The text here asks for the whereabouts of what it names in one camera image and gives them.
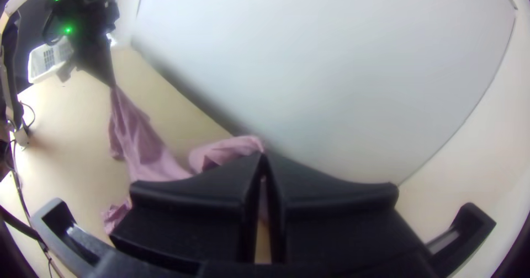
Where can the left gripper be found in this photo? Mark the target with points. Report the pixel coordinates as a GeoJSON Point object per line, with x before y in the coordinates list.
{"type": "Point", "coordinates": [95, 54]}

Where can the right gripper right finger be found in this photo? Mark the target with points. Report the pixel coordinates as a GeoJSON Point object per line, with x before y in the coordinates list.
{"type": "Point", "coordinates": [339, 224]}

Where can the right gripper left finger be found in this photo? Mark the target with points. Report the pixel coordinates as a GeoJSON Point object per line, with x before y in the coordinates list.
{"type": "Point", "coordinates": [190, 220]}

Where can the pink t-shirt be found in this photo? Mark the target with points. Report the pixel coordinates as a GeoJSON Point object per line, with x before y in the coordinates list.
{"type": "Point", "coordinates": [136, 145]}

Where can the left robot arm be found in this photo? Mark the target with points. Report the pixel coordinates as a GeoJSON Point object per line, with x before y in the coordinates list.
{"type": "Point", "coordinates": [83, 5]}

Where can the white laundry basket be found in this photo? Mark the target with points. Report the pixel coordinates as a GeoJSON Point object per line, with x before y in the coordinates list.
{"type": "Point", "coordinates": [45, 58]}

